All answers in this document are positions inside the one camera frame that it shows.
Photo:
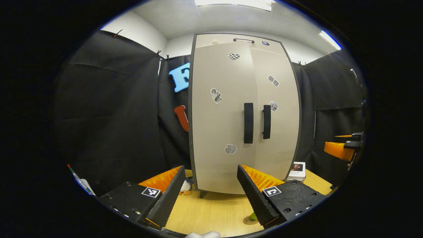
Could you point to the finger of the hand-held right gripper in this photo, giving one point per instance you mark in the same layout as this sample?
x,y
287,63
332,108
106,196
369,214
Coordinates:
x,y
357,135
337,150

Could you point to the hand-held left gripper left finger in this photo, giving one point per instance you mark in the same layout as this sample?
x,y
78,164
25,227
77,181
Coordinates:
x,y
168,198

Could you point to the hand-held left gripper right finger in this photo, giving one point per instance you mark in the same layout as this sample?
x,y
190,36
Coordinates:
x,y
252,198

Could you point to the green label plastic bottle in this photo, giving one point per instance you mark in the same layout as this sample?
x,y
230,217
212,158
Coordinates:
x,y
252,216

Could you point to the round brown coaster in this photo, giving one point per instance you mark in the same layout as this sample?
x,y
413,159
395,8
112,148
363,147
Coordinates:
x,y
248,222

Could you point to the grey cabinet door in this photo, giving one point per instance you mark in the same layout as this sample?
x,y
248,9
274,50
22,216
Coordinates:
x,y
214,148
281,148

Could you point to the grey cabinet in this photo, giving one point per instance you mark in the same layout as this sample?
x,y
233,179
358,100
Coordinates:
x,y
190,115

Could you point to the beige cabinet drawer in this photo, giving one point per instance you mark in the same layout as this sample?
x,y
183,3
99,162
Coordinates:
x,y
224,39

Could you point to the small white toy figure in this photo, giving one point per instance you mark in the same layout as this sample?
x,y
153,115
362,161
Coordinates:
x,y
185,186

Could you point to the white box with portrait print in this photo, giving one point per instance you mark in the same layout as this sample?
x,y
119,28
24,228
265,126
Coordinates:
x,y
297,172

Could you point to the black backdrop cloth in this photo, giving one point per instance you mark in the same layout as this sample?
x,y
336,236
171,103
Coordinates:
x,y
115,115

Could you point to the narrow ceiling light panel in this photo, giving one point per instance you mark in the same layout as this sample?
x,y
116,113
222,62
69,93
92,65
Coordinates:
x,y
330,39

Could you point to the wide ceiling light panel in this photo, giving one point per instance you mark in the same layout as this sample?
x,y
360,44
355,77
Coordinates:
x,y
231,4

